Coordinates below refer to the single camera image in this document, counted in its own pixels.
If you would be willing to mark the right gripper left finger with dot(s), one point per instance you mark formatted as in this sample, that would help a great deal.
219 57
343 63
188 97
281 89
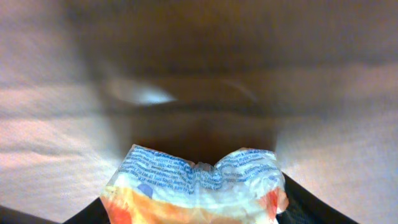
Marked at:
94 213

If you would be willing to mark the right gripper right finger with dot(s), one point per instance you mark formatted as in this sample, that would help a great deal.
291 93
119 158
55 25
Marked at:
305 208

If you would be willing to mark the small orange box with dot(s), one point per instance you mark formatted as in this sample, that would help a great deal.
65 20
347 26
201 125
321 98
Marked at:
153 187

